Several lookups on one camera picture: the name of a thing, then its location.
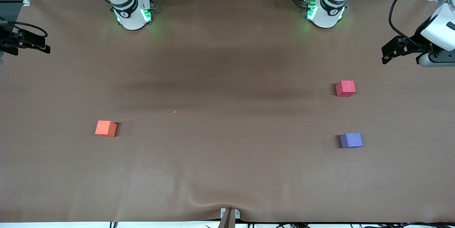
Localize purple foam block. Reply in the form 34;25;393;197
340;132;363;149

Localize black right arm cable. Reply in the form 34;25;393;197
6;21;48;38

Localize red foam block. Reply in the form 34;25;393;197
336;80;356;97

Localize brown table mat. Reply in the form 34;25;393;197
0;0;455;223

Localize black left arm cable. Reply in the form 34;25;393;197
389;0;443;47

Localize orange foam block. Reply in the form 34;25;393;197
95;120;118;137

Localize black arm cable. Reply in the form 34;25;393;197
389;0;443;47
6;21;48;38

